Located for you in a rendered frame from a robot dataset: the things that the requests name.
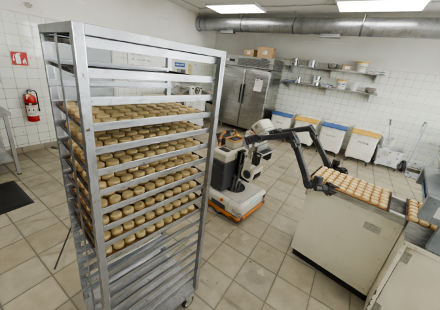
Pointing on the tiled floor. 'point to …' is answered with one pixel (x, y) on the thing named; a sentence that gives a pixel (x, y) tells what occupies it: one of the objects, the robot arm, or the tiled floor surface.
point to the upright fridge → (260, 105)
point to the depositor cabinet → (407, 277)
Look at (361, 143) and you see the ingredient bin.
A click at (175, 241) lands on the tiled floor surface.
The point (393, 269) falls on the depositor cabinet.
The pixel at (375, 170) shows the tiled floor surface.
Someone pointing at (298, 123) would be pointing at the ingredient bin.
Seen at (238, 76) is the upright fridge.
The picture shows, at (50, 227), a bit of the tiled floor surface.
